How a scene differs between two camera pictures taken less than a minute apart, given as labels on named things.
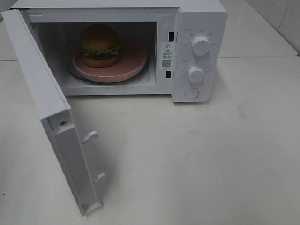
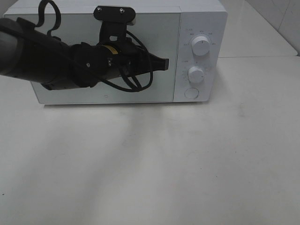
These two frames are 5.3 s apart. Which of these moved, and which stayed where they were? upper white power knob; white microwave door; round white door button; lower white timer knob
Moved: white microwave door
Stayed: lower white timer knob; round white door button; upper white power knob
